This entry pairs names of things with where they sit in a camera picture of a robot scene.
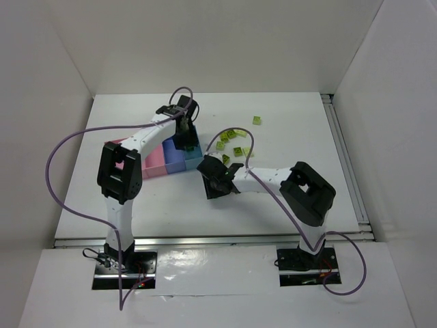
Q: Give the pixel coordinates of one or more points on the aluminium rail right side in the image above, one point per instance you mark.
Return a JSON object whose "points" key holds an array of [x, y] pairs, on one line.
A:
{"points": [[346, 164]]}

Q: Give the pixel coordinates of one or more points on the pink container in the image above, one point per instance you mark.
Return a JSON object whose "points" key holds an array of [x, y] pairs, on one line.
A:
{"points": [[154, 164]]}

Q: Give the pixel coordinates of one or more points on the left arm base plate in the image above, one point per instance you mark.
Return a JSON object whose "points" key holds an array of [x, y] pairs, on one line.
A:
{"points": [[141, 270]]}

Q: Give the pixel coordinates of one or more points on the light blue container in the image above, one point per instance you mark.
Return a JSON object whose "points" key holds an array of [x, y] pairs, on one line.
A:
{"points": [[193, 158]]}

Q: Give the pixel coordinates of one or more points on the pale lime lego brick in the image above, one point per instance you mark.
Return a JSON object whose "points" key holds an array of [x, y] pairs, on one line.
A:
{"points": [[247, 152]]}

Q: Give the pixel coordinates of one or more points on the pale lime sloped lego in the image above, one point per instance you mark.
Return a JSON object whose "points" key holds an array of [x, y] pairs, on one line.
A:
{"points": [[220, 145]]}

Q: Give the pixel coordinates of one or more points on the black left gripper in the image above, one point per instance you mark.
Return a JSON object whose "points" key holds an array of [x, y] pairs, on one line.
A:
{"points": [[186, 139]]}

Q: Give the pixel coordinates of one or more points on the purple blue container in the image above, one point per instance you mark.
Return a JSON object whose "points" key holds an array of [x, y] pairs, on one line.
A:
{"points": [[174, 158]]}

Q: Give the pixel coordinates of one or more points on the lime lego brick left edge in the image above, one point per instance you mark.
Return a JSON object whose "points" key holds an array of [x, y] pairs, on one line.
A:
{"points": [[224, 137]]}

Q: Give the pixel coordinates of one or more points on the lime square lego hollow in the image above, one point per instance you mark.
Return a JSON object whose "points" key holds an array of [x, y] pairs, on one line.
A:
{"points": [[237, 151]]}

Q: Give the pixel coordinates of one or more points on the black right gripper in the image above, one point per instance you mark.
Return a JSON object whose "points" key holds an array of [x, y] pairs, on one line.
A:
{"points": [[209, 178]]}

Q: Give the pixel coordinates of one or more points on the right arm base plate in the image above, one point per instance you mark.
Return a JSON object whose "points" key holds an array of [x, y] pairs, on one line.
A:
{"points": [[297, 268]]}

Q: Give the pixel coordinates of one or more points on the aluminium rail front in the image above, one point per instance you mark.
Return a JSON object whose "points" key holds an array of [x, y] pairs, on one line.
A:
{"points": [[184, 241]]}

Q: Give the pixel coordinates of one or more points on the lone pale lime lego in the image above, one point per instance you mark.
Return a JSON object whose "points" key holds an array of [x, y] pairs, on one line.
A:
{"points": [[257, 120]]}

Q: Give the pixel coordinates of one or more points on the lime sloped lego brick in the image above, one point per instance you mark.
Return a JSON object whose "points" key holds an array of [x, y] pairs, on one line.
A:
{"points": [[240, 133]]}

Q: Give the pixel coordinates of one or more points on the aluminium rail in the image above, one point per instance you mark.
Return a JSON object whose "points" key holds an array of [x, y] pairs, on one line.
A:
{"points": [[346, 164], [184, 241]]}

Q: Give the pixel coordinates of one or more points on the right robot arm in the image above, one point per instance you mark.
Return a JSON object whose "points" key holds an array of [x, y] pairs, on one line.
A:
{"points": [[303, 195]]}

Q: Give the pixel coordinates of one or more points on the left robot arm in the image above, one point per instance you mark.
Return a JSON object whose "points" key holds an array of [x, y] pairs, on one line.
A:
{"points": [[120, 170]]}

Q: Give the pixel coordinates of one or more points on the lime lego brick upside down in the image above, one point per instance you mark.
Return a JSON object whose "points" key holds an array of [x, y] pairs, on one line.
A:
{"points": [[231, 133]]}

